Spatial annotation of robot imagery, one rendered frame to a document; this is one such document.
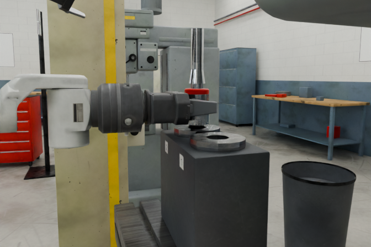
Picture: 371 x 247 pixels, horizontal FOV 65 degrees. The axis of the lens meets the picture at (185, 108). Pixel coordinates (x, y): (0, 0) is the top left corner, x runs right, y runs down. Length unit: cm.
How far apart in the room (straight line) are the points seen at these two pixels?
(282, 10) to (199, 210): 32
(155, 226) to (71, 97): 30
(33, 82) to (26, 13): 883
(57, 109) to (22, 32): 876
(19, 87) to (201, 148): 28
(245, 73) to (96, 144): 602
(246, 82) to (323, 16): 734
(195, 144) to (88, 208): 155
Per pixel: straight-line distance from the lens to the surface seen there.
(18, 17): 932
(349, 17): 19
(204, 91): 54
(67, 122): 50
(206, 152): 43
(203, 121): 54
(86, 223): 200
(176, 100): 49
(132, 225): 64
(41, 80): 49
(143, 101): 50
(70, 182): 189
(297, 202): 213
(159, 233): 60
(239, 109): 746
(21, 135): 467
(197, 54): 54
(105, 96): 49
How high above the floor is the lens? 128
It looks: 6 degrees down
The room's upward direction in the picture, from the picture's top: straight up
